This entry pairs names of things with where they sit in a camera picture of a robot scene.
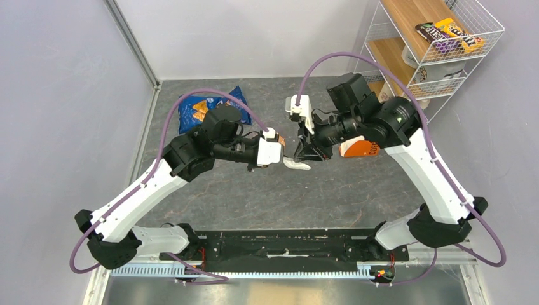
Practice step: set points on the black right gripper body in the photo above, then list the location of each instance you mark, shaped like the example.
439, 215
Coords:
326, 135

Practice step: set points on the white paper coffee filter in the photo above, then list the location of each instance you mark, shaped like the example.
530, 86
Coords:
295, 165

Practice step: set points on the orange coffee filter box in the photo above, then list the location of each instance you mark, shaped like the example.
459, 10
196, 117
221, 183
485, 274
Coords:
358, 147

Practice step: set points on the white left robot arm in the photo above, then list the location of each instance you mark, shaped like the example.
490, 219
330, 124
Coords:
113, 236

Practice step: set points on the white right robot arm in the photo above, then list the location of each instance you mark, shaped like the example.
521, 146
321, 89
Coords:
395, 127

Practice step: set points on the white coffee bag on shelf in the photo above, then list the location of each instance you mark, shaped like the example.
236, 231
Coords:
428, 73

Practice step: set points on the beige paper cup stack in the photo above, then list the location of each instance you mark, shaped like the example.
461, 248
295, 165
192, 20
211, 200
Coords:
385, 93

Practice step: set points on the blue Doritos chip bag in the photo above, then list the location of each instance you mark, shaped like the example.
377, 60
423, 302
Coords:
194, 108

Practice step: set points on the brown M&M candy bag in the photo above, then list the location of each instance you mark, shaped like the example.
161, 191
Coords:
441, 41

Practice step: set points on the yellow M&M candy bag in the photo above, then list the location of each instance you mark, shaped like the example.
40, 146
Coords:
468, 42

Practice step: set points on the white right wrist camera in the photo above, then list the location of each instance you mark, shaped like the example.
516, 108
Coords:
299, 110

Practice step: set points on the white wire shelf rack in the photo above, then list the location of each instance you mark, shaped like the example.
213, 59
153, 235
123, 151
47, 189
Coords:
392, 27

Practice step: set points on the aluminium frame rail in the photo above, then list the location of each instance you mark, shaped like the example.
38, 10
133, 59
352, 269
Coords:
133, 44

